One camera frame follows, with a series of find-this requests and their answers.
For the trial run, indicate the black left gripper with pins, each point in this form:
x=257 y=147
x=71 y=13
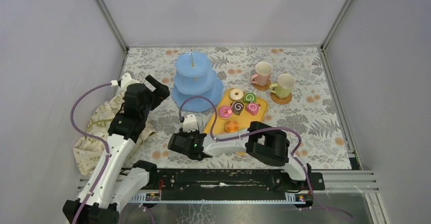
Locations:
x=154 y=90

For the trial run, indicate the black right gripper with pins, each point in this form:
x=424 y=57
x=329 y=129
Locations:
x=184 y=134

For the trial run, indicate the pink ceramic mug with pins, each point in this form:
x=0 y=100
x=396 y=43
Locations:
x=263 y=71

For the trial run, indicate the green ceramic mug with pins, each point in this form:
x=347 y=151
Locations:
x=283 y=86

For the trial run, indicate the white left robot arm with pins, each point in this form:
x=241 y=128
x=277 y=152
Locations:
x=100 y=201

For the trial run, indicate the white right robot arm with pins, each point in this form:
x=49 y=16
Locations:
x=273 y=146

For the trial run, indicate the blue three-tier cake stand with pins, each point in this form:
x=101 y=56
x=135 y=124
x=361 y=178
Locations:
x=196 y=83

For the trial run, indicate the orange round bun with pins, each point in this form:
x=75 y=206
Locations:
x=231 y=126

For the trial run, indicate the pink sprinkled donut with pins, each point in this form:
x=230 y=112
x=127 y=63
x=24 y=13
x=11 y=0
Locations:
x=225 y=112

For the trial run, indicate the yellow serving tray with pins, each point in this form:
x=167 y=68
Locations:
x=216 y=125

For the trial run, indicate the chocolate swirl roll cake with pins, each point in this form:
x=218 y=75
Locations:
x=237 y=107

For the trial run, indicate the white glazed donut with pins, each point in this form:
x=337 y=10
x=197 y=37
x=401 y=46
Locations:
x=236 y=94

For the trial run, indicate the pink swirl roll cake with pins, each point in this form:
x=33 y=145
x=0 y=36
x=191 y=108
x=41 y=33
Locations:
x=253 y=108

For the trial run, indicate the green swirl roll cake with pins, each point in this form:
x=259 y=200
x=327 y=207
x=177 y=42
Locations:
x=249 y=97

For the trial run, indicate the woven rattan coaster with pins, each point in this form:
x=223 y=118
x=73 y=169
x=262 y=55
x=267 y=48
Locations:
x=262 y=88
x=281 y=101

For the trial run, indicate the beige printed cloth bag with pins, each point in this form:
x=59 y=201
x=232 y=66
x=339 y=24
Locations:
x=87 y=151

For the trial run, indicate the floral tablecloth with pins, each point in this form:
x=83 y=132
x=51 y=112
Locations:
x=311 y=112

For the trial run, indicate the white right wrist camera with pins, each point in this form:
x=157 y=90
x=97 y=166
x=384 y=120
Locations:
x=190 y=123

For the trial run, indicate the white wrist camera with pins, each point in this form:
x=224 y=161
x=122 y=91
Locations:
x=190 y=123
x=126 y=80

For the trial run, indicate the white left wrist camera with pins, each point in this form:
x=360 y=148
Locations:
x=126 y=80

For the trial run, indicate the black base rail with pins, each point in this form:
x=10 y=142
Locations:
x=229 y=185

